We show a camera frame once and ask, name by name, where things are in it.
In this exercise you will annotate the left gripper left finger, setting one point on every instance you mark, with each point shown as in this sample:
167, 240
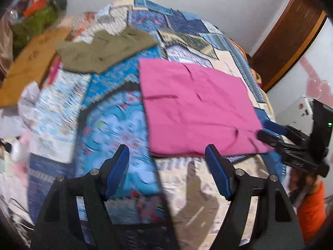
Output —
58, 224

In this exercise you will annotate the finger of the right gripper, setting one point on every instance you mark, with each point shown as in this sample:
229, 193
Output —
270, 139
274, 128

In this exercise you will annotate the pink pants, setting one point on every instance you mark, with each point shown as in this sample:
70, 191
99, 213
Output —
189, 107

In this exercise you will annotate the orange sleeve forearm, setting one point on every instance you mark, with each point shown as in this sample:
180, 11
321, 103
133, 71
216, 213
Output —
311, 213

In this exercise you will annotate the person's right hand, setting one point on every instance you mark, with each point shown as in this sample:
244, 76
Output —
301, 184

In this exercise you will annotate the white cabinet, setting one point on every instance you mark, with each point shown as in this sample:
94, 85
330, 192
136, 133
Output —
298, 115

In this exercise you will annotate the patterned blue bedspread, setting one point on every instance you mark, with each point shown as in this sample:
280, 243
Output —
82, 119

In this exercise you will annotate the white crumpled cloth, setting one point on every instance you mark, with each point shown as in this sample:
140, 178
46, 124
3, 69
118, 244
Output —
16, 120

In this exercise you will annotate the brown cardboard box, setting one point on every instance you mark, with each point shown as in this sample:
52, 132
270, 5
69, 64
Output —
31, 64

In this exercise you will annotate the olive green pants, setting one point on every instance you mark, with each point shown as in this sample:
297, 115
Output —
104, 51

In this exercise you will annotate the pile of clothes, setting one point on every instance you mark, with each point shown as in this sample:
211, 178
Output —
30, 18

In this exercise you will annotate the brown wooden door frame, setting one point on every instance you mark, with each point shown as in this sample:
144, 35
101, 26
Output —
290, 37

